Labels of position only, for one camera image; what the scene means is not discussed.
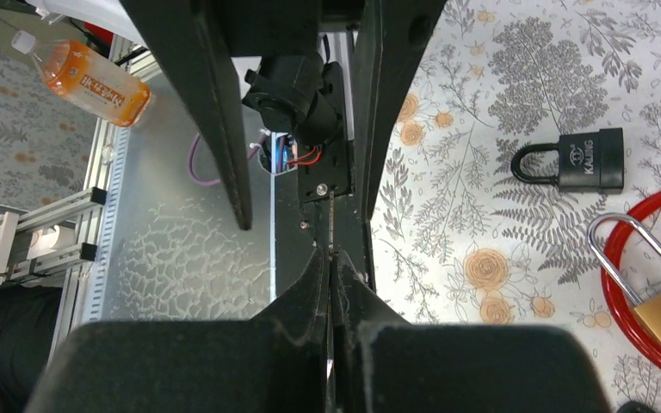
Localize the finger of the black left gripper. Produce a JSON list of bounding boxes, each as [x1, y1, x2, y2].
[[352, 0, 446, 219], [122, 1, 319, 230]]

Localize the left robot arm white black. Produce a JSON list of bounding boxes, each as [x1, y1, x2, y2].
[[34, 1, 445, 230]]

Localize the floral table mat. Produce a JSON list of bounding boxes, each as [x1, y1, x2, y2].
[[330, 0, 661, 413]]

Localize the orange drink bottle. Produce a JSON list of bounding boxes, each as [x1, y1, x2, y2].
[[11, 30, 152, 127]]

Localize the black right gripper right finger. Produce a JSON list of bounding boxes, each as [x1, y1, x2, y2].
[[330, 252, 609, 412]]

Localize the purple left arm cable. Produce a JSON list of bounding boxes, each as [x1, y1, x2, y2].
[[186, 132, 269, 188]]

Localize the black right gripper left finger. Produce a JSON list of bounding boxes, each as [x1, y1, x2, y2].
[[27, 250, 330, 412]]

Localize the black padlock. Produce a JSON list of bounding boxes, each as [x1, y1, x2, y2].
[[510, 127, 625, 194]]

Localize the red cable lock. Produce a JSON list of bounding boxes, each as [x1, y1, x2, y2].
[[600, 180, 661, 391]]

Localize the aluminium frame rail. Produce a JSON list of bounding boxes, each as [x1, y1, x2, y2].
[[0, 34, 161, 366]]

